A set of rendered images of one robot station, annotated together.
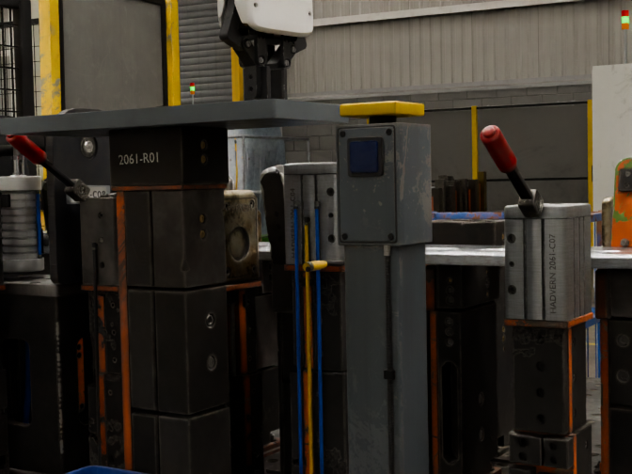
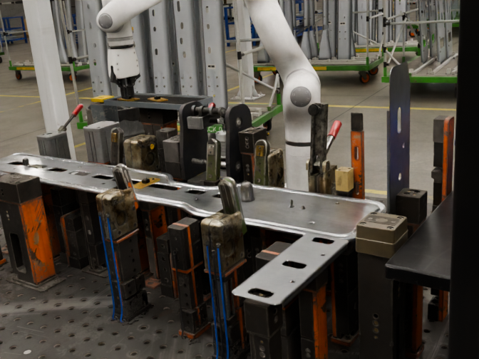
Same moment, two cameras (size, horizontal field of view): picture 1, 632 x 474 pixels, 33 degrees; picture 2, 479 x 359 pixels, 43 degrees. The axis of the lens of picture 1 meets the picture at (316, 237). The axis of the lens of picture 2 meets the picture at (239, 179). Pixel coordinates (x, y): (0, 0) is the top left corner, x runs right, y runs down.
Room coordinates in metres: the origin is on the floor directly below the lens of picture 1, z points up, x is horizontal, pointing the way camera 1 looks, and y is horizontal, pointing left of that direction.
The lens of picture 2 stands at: (3.14, 0.53, 1.51)
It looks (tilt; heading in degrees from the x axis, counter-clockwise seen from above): 18 degrees down; 184
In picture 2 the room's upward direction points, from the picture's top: 5 degrees counter-clockwise
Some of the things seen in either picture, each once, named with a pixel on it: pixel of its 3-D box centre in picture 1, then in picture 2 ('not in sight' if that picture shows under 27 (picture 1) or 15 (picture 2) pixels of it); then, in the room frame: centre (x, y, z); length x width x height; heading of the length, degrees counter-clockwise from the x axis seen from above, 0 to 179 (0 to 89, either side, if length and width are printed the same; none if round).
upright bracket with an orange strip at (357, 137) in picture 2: not in sight; (358, 210); (1.72, 0.74, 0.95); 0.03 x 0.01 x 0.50; 58
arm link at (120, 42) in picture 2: not in sight; (121, 41); (1.10, 0.05, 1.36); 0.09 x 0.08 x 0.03; 140
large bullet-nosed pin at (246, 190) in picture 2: not in sight; (246, 193); (1.73, 0.46, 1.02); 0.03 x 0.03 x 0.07
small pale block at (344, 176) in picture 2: not in sight; (346, 238); (1.73, 0.70, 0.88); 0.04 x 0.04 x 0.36; 58
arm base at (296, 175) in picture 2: not in sight; (303, 167); (1.15, 0.63, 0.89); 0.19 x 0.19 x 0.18
